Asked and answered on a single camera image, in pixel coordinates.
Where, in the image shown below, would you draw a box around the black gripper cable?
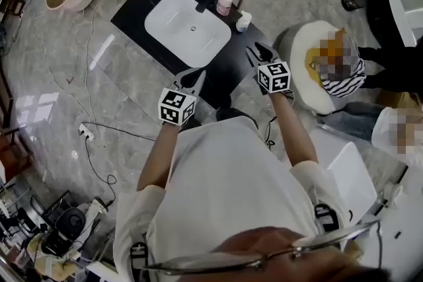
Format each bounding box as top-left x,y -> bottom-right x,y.
263,115 -> 279,150

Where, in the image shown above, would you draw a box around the white round lounge chair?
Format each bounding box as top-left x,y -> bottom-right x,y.
276,20 -> 348,116

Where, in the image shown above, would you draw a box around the white ceramic basin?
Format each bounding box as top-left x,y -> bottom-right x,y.
310,127 -> 379,226

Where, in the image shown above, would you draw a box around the pink soap bottle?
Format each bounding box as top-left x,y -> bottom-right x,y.
216,0 -> 233,17

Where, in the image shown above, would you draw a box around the person's left forearm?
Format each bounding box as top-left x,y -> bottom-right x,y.
137,122 -> 181,192

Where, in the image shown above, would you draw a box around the black cabinet white top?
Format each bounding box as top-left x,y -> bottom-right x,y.
365,0 -> 418,49

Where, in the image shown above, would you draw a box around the person's metal eyeglasses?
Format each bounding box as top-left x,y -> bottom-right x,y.
141,219 -> 383,277

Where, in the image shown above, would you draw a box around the yellow cloth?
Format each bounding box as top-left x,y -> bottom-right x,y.
303,48 -> 327,88

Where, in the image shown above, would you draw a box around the person's white shirt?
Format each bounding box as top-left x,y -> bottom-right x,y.
112,115 -> 351,282

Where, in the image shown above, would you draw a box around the person's right leg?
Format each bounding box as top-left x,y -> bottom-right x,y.
215,95 -> 260,130

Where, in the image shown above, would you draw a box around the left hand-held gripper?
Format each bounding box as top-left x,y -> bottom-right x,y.
157,67 -> 208,127

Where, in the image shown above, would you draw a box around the person's face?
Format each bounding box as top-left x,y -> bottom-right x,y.
216,226 -> 391,282

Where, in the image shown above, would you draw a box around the person's right forearm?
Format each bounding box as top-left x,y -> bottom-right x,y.
268,90 -> 319,168

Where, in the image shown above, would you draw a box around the black vanity cabinet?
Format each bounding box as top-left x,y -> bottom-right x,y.
110,0 -> 275,110

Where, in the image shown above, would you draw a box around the black floor cable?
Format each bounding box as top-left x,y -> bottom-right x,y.
81,122 -> 157,206

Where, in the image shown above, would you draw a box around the white bathroom fixture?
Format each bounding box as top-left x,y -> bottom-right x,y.
363,168 -> 423,282

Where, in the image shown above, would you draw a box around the cardboard box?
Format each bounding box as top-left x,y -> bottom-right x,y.
376,88 -> 422,110

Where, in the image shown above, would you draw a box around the orange cushion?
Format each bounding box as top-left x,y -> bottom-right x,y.
319,28 -> 348,67

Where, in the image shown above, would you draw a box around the white power strip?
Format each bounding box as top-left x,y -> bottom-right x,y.
78,123 -> 98,141

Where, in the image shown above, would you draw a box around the white floor cable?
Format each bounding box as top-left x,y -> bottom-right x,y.
32,6 -> 100,130

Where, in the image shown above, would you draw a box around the white spray bottle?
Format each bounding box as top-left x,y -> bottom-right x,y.
235,10 -> 253,34

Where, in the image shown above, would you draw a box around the black white striped bag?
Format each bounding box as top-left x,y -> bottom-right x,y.
319,36 -> 367,99

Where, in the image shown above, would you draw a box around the black mesh waste basket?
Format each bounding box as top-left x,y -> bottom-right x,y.
341,0 -> 366,12

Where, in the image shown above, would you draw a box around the white rectangular sink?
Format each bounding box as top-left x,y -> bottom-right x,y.
144,0 -> 233,68

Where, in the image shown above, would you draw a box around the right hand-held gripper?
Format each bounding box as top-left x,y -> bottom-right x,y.
245,42 -> 292,95

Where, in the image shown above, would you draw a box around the black shoulder strap buckle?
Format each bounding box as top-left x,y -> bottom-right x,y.
130,242 -> 150,271
313,203 -> 340,232

